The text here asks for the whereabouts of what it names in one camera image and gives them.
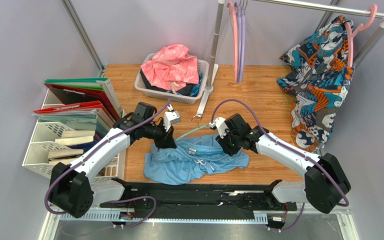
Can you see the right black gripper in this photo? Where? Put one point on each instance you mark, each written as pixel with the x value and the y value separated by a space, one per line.
pixel 227 146

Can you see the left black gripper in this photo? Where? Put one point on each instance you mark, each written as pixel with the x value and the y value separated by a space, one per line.
pixel 166 140

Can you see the light blue shorts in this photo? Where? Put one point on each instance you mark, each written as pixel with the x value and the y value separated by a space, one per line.
pixel 193 158

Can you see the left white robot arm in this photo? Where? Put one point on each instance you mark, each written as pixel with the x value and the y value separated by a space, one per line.
pixel 72 189

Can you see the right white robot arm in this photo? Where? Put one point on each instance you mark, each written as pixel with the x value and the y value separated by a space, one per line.
pixel 324 183

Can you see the colourful patterned shorts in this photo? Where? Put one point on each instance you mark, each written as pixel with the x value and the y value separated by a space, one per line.
pixel 320 80

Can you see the purple hanger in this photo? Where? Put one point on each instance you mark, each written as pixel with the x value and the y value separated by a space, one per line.
pixel 241 22

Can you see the pink hanger with shorts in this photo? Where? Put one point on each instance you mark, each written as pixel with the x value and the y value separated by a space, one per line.
pixel 351 34

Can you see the dark garment in basket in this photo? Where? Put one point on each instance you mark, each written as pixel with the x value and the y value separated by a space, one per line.
pixel 191 90

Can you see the pink garment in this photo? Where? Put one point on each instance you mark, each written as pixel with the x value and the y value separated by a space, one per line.
pixel 172 67

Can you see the green folder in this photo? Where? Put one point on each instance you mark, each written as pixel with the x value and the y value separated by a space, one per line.
pixel 100 84

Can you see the white plastic basket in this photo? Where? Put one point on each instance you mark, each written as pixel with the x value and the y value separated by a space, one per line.
pixel 202 65

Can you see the red clipboard folder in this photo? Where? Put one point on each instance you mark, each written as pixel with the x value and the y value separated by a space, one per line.
pixel 81 109

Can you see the dark red folder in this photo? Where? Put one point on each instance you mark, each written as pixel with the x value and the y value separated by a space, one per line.
pixel 72 95

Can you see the white file organiser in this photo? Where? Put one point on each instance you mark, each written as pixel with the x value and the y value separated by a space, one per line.
pixel 58 139

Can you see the metal clothes rack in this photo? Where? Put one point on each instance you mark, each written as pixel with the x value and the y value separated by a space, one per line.
pixel 327 8

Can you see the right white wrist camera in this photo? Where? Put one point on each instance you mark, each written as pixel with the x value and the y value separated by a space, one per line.
pixel 219 125

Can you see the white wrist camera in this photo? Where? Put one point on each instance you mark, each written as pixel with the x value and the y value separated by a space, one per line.
pixel 170 118
pixel 219 125

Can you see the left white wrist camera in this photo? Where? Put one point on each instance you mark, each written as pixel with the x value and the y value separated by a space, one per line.
pixel 170 118

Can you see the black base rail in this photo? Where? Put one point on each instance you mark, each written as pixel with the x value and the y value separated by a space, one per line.
pixel 198 201

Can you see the aluminium frame post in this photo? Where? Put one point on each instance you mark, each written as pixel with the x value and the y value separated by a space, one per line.
pixel 82 32

